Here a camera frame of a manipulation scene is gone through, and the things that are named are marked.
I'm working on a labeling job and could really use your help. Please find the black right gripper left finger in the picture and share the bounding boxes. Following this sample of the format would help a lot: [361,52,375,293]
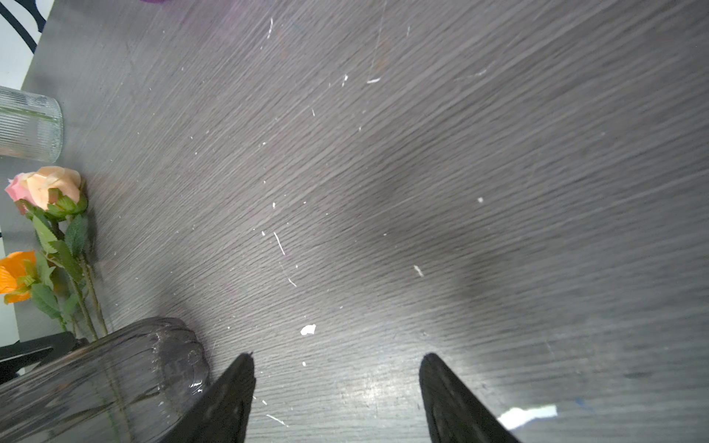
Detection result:
[161,353,256,443]

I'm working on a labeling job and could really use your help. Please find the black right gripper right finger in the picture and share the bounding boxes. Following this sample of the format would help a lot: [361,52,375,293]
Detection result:
[419,353,519,443]

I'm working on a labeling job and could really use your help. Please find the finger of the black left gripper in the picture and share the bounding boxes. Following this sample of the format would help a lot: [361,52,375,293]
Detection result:
[1,332,89,382]

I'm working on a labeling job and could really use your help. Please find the smoky pink glass vase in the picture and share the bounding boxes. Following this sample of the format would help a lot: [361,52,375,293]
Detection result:
[1,317,210,442]

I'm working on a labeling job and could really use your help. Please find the small pink artificial rose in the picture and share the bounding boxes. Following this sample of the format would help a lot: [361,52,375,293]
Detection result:
[4,172,101,341]

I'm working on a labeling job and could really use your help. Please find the peach artificial rose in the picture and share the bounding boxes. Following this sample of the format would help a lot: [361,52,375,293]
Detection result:
[18,166,108,341]

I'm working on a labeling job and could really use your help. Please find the clear ribbed glass vase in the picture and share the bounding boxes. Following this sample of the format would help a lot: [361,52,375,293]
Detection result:
[0,87,64,164]

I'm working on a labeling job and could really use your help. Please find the orange artificial rose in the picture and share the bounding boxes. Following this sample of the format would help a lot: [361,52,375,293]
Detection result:
[1,251,68,332]

